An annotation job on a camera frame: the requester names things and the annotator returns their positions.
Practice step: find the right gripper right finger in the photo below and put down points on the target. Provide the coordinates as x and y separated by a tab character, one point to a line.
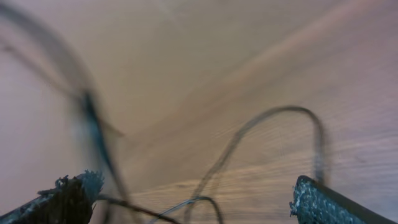
315	203

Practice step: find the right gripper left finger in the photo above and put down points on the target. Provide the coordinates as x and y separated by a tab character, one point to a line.
70	201

